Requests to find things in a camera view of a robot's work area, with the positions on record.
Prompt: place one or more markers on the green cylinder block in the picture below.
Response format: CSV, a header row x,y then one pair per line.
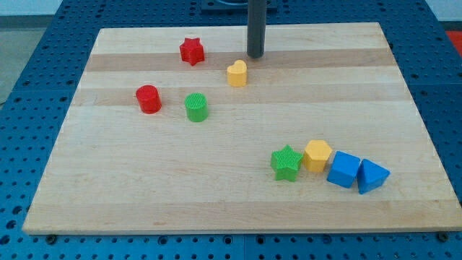
x,y
196,107

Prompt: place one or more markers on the yellow heart block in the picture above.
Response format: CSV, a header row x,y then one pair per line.
x,y
237,74

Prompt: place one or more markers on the light wooden board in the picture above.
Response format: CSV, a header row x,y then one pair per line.
x,y
116,170

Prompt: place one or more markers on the green star block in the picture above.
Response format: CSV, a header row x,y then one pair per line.
x,y
286,164

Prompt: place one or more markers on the red star block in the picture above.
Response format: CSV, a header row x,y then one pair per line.
x,y
192,51

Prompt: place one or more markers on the yellow hexagon block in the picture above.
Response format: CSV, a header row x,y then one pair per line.
x,y
316,155

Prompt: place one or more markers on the red cylinder block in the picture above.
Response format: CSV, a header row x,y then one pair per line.
x,y
149,99

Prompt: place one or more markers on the blue cube block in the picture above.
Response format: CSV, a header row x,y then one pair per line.
x,y
344,169

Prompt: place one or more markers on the blue triangle block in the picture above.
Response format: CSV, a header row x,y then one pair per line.
x,y
370,176

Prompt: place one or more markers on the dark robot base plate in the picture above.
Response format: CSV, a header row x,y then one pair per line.
x,y
224,5

